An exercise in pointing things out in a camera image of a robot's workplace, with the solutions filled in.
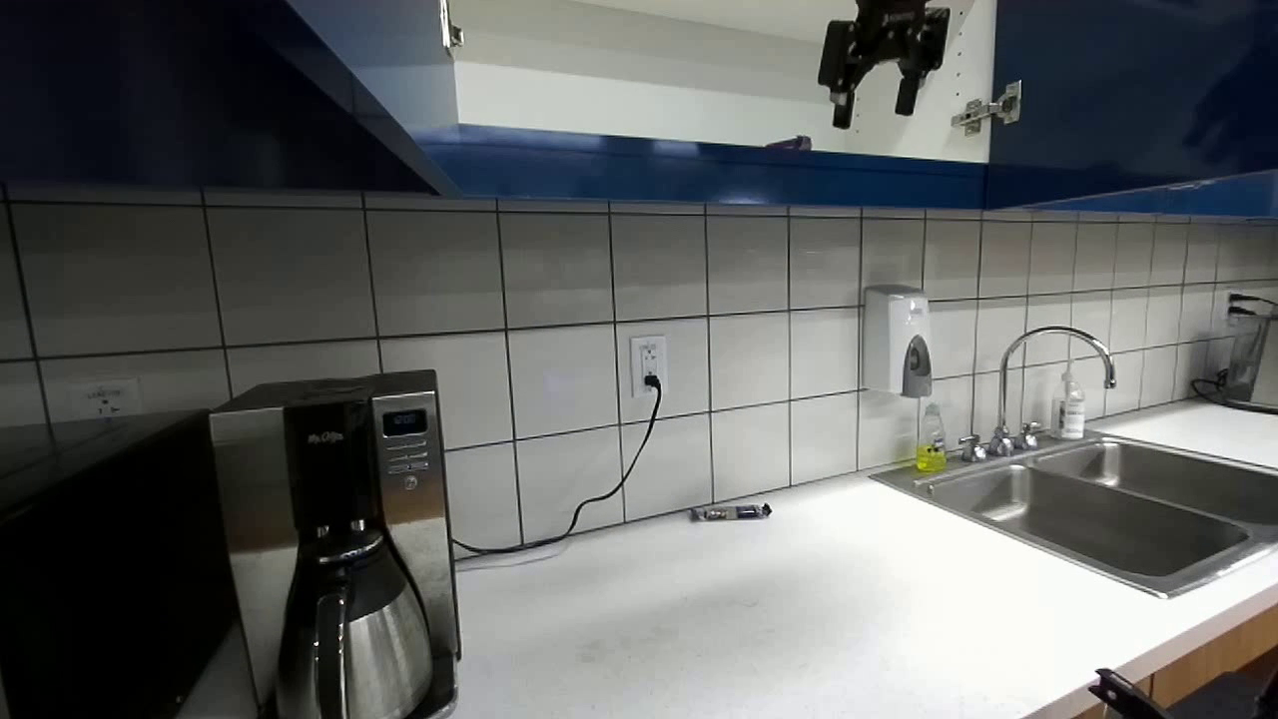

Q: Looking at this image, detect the blue open top cabinet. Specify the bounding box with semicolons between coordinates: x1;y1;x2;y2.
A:
0;0;1278;219

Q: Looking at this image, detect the yellow dish soap bottle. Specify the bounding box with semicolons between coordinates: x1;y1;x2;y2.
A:
910;399;947;474

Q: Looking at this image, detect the chrome sink faucet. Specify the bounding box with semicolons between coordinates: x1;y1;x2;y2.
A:
962;325;1120;464

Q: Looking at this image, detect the white small soap bottle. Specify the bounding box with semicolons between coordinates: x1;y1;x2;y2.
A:
1058;372;1087;438

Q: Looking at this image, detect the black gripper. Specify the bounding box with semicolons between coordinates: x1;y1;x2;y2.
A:
819;0;952;130

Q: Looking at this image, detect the stainless steel sink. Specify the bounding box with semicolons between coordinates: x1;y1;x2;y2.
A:
900;438;1278;596

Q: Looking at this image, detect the silver cabinet hinge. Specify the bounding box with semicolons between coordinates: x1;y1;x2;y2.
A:
952;82;1026;136

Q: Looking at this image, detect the white wall soap dispenser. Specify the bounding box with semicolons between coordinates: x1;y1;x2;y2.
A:
863;293;936;399

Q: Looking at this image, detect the white wall outlet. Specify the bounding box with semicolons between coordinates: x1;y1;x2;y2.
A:
632;337;669;399

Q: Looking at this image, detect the black power cord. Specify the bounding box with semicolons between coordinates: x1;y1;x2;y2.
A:
448;377;669;562

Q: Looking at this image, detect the black steel coffee maker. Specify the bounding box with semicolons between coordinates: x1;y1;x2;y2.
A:
207;372;465;719

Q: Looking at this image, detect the black microwave oven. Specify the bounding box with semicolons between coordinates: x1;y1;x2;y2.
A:
0;417;236;719

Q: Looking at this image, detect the steel coffee carafe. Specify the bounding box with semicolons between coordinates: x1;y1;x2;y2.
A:
272;533;440;719

